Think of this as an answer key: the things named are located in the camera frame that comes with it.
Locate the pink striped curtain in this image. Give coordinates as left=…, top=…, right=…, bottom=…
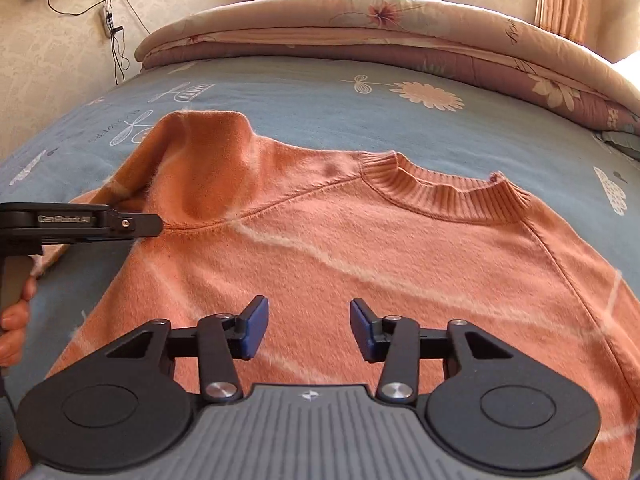
left=534, top=0, right=589, bottom=47

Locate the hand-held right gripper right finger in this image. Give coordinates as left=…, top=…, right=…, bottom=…
left=349, top=298, right=517, bottom=407

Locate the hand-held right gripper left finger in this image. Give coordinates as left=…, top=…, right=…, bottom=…
left=104, top=296, right=271, bottom=404

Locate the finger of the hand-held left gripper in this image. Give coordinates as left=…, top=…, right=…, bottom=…
left=101, top=211, right=165, bottom=240

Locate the orange striped sweater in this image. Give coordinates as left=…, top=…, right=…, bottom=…
left=7, top=110, right=640, bottom=480

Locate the black power cable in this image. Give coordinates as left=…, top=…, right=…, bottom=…
left=107, top=0, right=134, bottom=86

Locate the flat grey-green pillow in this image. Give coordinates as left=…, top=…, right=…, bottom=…
left=599, top=129, right=640, bottom=162

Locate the folded pink floral quilt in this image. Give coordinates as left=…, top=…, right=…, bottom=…
left=134, top=0, right=640, bottom=137

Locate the person's left hand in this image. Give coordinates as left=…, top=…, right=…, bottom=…
left=0, top=275, right=39, bottom=368

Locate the blue floral bed sheet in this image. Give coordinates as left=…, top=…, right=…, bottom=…
left=0, top=55, right=640, bottom=402

